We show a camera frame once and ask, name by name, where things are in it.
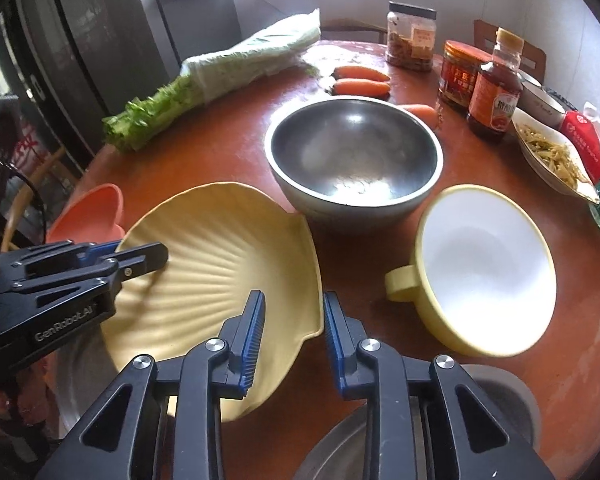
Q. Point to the brown sauce bottle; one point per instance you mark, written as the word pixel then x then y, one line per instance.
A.
pixel 495 97

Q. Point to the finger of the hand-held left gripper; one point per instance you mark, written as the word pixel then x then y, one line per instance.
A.
pixel 145 259
pixel 97 251

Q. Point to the white bowl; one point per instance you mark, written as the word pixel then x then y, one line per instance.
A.
pixel 542 105

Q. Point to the large steel bowl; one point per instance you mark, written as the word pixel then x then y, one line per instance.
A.
pixel 352 160

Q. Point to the red packet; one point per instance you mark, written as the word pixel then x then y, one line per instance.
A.
pixel 585 142

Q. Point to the carrot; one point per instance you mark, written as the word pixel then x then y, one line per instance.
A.
pixel 362 73
pixel 362 87
pixel 420 111

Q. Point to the steel plate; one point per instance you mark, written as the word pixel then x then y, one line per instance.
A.
pixel 80 385

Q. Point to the glass door with red stickers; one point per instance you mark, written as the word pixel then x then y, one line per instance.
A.
pixel 30 145

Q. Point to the clear jar with dark lid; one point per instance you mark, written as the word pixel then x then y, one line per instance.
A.
pixel 411 37

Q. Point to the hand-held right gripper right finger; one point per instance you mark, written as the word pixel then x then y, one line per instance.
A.
pixel 332 345

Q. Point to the grey refrigerator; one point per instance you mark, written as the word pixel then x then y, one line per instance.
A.
pixel 105 25

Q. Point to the person's left hand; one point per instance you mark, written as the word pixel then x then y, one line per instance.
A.
pixel 27 390

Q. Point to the wooden chair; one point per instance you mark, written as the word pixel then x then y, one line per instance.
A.
pixel 35 175
pixel 355 27
pixel 532 57

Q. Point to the green celery bunch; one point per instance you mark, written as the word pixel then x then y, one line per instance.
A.
pixel 145 115

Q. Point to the orange bowl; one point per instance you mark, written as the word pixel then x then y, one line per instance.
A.
pixel 87 215

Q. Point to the red-lidded sauce jar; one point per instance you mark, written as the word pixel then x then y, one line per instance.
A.
pixel 460 77

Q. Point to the wrapped napa cabbage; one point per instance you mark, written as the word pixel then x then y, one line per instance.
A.
pixel 255 55

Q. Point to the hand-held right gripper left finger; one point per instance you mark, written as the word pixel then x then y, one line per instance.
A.
pixel 252 345

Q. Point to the small steel bowl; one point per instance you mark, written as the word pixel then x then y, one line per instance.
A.
pixel 510 390

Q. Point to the yellow shell-shaped plate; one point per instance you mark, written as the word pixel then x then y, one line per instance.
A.
pixel 220 260

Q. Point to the white dish of shredded food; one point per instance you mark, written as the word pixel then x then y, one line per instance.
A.
pixel 550 160

